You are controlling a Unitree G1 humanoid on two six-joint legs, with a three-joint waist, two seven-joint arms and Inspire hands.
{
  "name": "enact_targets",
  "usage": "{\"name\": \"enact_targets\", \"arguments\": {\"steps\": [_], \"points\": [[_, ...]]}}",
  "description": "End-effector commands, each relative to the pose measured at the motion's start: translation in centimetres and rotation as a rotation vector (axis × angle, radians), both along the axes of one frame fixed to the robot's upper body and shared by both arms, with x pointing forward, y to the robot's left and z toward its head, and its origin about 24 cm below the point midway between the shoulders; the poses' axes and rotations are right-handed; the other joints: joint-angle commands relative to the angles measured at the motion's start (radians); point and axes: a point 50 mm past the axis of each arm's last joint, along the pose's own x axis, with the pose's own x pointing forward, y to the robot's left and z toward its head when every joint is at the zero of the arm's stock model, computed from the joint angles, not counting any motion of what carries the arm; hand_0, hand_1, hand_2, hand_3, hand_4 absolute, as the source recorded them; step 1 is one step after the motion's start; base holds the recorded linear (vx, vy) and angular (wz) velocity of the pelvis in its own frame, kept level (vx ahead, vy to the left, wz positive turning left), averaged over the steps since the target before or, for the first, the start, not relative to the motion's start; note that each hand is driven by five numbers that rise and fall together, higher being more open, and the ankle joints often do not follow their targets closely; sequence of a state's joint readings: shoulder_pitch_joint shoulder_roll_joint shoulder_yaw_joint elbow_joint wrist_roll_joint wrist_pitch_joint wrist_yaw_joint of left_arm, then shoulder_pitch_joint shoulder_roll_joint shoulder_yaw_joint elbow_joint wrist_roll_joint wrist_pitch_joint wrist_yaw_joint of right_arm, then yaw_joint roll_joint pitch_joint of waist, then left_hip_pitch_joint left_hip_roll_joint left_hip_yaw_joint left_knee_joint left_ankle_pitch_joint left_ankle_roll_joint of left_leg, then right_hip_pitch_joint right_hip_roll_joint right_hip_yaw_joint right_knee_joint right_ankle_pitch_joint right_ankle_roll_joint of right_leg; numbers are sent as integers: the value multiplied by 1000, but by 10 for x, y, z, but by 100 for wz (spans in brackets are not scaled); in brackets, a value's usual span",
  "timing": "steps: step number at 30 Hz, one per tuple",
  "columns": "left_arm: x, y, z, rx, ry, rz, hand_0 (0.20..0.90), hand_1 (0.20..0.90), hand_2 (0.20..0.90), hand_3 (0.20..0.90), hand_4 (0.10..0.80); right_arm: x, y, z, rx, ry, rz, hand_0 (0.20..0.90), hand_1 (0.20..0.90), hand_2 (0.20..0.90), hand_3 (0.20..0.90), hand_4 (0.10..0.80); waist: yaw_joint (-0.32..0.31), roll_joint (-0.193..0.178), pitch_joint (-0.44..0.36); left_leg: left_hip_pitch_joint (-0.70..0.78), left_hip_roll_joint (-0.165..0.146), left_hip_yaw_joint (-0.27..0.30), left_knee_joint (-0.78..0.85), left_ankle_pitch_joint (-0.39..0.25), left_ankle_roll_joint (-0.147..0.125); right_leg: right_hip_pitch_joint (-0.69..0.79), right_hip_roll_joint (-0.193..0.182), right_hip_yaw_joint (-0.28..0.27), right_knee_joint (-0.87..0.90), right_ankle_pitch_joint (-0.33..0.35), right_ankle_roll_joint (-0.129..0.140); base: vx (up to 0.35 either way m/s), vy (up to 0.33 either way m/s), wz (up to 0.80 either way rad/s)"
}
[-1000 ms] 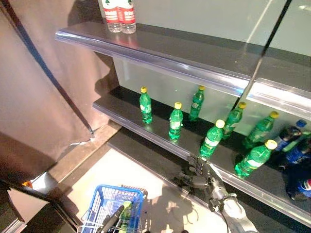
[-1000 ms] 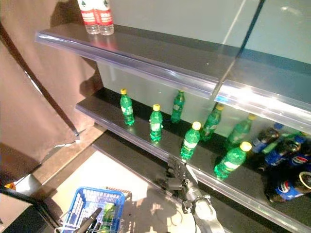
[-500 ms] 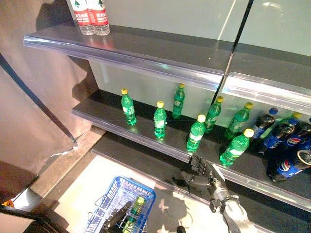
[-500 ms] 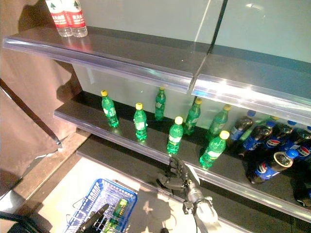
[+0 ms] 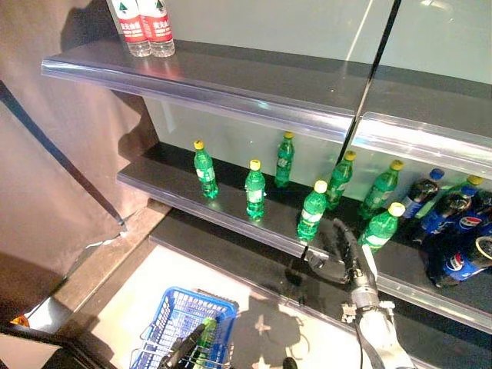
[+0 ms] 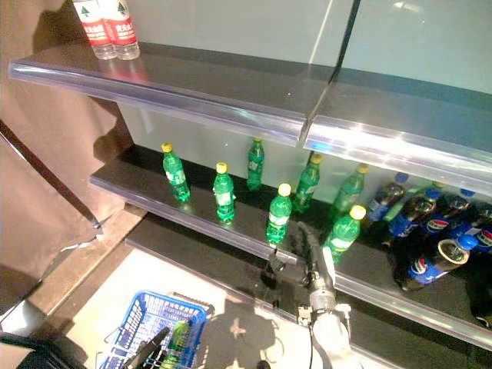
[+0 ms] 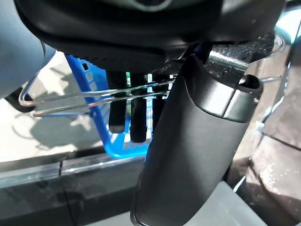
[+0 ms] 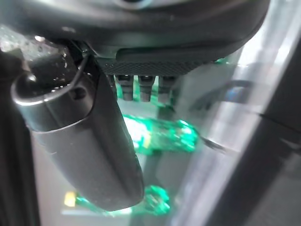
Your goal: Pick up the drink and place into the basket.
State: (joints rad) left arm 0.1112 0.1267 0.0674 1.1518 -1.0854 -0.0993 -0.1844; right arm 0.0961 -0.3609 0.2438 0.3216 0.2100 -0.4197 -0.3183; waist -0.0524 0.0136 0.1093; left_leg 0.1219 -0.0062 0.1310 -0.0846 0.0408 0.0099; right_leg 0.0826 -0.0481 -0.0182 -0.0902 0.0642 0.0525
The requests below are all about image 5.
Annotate blue plastic shopping basket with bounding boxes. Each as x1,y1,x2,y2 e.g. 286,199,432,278
130,286,239,369

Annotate brown backdrop sheet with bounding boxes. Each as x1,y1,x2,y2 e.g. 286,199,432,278
0,0,158,320

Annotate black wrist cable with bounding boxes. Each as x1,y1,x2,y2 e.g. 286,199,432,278
354,324,387,369

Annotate dark robot left hand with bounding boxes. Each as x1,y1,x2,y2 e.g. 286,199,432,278
158,324,208,369

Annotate cola bottle blue label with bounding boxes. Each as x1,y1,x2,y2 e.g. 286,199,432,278
401,168,446,220
413,186,472,245
457,190,492,238

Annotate cola bottle with neck ring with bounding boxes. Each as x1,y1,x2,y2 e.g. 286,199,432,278
424,234,492,289

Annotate pale shelf back panel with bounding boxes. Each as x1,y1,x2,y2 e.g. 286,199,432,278
144,0,397,185
337,0,492,216

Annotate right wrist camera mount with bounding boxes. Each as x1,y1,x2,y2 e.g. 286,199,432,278
341,301,397,324

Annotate dark robot right hand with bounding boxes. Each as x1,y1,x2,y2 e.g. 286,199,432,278
306,218,381,294

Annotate black glossy base ledge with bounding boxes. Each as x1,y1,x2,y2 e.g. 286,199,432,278
148,207,492,369

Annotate black shelf upright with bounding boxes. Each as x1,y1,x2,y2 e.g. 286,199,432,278
337,0,403,162

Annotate black backdrop strip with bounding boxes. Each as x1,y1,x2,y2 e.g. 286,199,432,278
0,80,128,228

